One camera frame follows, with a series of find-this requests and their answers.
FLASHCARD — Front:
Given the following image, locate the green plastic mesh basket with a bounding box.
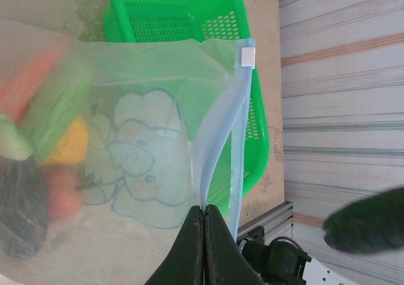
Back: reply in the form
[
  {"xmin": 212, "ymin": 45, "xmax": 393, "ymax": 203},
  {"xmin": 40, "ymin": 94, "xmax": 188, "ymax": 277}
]
[{"xmin": 102, "ymin": 0, "xmax": 271, "ymax": 217}]

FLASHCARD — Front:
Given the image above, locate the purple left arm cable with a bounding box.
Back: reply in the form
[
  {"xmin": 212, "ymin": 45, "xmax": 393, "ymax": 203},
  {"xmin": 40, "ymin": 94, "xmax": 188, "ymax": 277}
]
[{"xmin": 273, "ymin": 235, "xmax": 304, "ymax": 246}]

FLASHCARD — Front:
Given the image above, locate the white zipper slider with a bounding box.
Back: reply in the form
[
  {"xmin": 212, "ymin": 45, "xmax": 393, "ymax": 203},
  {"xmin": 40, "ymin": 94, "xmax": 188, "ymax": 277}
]
[{"xmin": 241, "ymin": 47, "xmax": 256, "ymax": 69}]

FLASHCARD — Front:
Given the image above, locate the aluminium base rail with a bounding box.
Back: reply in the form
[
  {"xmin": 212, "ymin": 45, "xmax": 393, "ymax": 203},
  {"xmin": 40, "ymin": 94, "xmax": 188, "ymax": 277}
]
[{"xmin": 235, "ymin": 200, "xmax": 295, "ymax": 236}]

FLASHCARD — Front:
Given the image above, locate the yellow-orange food piece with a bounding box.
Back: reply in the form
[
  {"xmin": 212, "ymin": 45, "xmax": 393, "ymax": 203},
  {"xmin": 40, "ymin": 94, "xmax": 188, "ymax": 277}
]
[{"xmin": 42, "ymin": 114, "xmax": 90, "ymax": 167}]

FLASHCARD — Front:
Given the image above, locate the clear zip-top bag elephant print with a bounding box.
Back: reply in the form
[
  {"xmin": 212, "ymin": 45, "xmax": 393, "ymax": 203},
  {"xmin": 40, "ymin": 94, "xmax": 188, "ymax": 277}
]
[{"xmin": 0, "ymin": 18, "xmax": 256, "ymax": 285}]

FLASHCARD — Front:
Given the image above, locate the dark green cucumber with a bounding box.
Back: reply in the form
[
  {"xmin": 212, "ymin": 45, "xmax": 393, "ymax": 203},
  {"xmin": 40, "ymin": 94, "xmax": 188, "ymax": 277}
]
[
  {"xmin": 322, "ymin": 186, "xmax": 404, "ymax": 255},
  {"xmin": 0, "ymin": 155, "xmax": 51, "ymax": 261}
]

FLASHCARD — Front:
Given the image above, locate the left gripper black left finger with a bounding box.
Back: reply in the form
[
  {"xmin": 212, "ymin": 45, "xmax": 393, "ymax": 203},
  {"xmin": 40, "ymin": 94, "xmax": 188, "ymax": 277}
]
[{"xmin": 148, "ymin": 205, "xmax": 206, "ymax": 285}]

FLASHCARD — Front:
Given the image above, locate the light green striped vegetable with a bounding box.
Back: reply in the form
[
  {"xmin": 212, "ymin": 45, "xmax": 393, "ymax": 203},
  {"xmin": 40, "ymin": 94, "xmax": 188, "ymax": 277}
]
[{"xmin": 0, "ymin": 68, "xmax": 94, "ymax": 162}]

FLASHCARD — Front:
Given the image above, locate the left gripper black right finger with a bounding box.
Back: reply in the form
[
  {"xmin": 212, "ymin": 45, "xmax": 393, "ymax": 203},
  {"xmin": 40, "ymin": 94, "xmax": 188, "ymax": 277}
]
[{"xmin": 205, "ymin": 203, "xmax": 266, "ymax": 285}]

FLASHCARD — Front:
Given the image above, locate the red-orange round food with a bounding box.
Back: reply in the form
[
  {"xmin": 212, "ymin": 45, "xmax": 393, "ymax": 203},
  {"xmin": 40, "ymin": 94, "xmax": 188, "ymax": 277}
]
[{"xmin": 47, "ymin": 167, "xmax": 85, "ymax": 220}]

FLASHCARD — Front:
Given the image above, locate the orange carrot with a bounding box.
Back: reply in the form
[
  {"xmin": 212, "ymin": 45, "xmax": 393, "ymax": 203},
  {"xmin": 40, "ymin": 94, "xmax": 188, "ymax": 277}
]
[{"xmin": 0, "ymin": 49, "xmax": 69, "ymax": 119}]

